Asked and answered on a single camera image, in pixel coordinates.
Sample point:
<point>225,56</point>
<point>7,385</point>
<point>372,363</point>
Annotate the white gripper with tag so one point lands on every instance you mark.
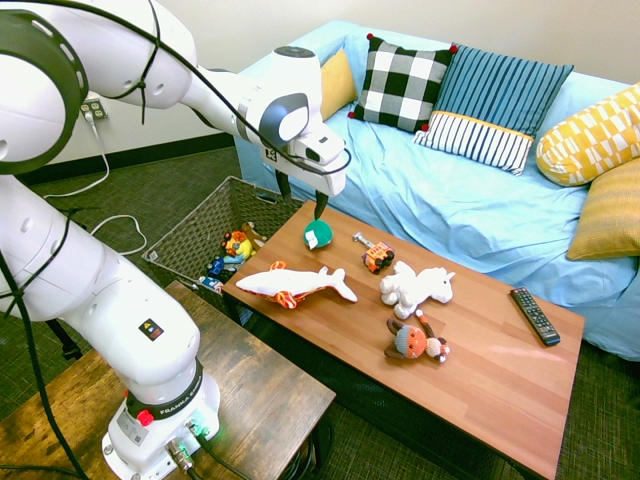
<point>320,177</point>

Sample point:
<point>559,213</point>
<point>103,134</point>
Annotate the orange toy fire truck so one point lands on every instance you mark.
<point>378,257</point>

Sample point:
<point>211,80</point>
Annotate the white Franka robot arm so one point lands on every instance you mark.
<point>100,300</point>

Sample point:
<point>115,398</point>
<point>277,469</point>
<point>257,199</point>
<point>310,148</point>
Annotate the orange yellow toy truck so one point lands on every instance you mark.
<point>236,246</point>

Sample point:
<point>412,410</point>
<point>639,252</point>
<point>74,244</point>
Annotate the woven wicker basket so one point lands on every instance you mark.
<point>200,220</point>

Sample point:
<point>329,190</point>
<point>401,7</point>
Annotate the blue toy jeep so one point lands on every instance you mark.
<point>218,267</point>

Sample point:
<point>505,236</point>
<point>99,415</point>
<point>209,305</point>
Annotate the white unicorn plush toy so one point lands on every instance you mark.
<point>415,290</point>

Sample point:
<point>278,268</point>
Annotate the knitted fox plush toy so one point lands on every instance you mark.
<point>410,342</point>

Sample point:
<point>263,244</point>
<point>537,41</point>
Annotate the green plush ball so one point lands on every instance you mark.
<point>322,234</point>

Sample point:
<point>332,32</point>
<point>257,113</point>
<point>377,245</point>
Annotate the brown plush animal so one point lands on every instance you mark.
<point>253,234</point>

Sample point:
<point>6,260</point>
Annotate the plain yellow pillow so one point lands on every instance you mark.
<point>337,82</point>

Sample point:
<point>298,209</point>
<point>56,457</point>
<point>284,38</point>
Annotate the sofa with light blue cover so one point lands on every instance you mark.
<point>450,200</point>

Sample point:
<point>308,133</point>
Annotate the black white checkered pillow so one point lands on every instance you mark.
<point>400,80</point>

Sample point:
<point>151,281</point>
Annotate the rustic brown wooden table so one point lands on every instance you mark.
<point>260,390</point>

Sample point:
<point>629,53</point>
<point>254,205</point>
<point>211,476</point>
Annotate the blue striped pillow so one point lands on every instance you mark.
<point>500,90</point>

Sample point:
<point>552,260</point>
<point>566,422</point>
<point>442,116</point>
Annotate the black TV remote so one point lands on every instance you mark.
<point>535,316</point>

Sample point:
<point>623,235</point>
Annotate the reddish wooden coffee table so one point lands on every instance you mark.
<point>500,390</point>

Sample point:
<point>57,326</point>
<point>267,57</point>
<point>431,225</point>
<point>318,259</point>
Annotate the yellow white geometric pillow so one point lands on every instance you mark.
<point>590,140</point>

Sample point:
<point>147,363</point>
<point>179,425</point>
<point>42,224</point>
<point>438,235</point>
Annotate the yellow woven pillow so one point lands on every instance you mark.
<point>610,215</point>

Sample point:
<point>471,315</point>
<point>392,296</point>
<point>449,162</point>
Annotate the white wall outlet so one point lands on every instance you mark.
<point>93,110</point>

